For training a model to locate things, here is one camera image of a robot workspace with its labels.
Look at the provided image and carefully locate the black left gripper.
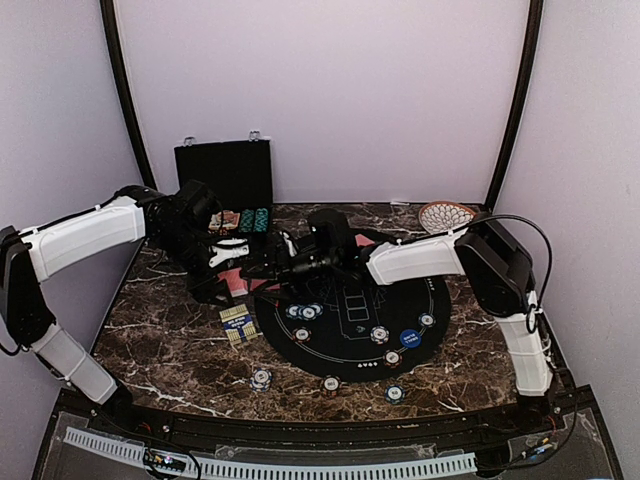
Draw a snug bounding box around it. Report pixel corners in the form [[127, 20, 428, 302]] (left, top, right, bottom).
[[154, 224, 235, 307]]

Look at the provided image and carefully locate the patterned ceramic plate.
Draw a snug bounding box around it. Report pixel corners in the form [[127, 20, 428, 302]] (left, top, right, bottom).
[[418, 201, 477, 234]]

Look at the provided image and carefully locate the white slotted cable duct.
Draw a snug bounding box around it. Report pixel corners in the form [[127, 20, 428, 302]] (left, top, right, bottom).
[[63, 427, 477, 479]]

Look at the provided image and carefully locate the round black poker mat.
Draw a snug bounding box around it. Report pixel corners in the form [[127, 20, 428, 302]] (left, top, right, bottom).
[[253, 227, 452, 384]]

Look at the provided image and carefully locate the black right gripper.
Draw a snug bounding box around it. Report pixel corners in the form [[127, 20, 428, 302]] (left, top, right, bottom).
[[240, 245, 339, 303]]

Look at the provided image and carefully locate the blue small blind button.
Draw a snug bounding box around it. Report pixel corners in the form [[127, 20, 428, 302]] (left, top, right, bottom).
[[399, 329, 422, 349]]

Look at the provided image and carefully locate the dealt red-backed card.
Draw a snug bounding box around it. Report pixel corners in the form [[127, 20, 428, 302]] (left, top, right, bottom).
[[247, 279, 280, 294]]

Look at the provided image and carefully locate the left black frame post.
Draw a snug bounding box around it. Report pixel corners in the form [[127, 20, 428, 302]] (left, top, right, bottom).
[[99, 0, 157, 189]]

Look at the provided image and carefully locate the blue-green chip stack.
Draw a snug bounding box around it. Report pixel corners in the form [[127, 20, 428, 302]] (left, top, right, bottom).
[[384, 385, 406, 405]]

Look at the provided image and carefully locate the blue chip stack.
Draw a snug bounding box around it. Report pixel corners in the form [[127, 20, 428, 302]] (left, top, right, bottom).
[[249, 368, 273, 392]]

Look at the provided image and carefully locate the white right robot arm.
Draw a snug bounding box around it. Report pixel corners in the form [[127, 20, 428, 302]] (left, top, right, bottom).
[[255, 209, 552, 434]]

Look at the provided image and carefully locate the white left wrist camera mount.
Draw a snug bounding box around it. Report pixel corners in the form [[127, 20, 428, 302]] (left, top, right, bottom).
[[208, 238, 250, 268]]

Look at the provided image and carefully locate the black frame post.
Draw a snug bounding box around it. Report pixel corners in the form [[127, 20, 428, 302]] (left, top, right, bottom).
[[99, 0, 157, 189], [483, 0, 544, 211]]

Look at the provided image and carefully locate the right black frame post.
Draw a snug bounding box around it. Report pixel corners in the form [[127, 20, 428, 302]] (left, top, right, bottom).
[[483, 0, 544, 211]]

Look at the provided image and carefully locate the red-backed playing card deck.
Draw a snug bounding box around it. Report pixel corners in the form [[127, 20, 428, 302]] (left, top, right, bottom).
[[219, 268, 249, 297]]

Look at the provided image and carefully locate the black poker chip case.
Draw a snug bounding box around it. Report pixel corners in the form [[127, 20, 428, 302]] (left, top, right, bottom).
[[174, 139, 273, 235]]

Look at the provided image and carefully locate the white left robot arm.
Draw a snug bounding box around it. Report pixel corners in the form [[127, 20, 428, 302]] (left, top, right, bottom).
[[1, 181, 249, 436]]

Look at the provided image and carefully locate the yellow card deck box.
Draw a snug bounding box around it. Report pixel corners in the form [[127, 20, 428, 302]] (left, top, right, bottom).
[[219, 304, 258, 346]]

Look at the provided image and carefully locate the red chip stack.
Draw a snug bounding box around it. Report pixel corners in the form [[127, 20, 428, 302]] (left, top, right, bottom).
[[320, 375, 341, 398]]

